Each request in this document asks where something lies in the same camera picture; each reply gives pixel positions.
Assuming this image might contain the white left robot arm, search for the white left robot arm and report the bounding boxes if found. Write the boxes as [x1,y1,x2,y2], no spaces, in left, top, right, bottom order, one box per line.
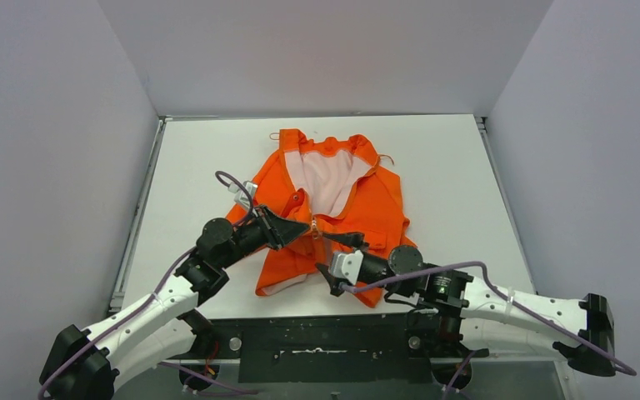
[37,205,310,399]

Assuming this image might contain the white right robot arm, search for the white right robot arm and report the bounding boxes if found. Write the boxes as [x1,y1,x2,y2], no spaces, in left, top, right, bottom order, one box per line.
[317,232,618,377]

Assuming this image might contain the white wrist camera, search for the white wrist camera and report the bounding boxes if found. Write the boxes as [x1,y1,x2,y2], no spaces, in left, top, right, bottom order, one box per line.
[227,181,258,211]
[328,250,363,285]

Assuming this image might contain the aluminium left table rail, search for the aluminium left table rail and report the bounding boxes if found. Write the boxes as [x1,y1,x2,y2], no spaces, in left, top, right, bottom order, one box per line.
[107,116,168,316]

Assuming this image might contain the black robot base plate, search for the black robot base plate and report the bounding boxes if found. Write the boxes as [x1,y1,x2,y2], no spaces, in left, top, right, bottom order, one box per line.
[157,310,520,385]

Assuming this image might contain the orange zip-up jacket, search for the orange zip-up jacket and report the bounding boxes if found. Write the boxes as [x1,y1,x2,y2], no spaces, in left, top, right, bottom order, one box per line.
[252,128,411,297]

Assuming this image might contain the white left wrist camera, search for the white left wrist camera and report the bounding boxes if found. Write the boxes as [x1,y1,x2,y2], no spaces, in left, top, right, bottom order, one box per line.
[227,181,258,211]

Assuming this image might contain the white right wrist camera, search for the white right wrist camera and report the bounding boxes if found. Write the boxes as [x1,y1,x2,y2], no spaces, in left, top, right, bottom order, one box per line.
[328,250,363,285]

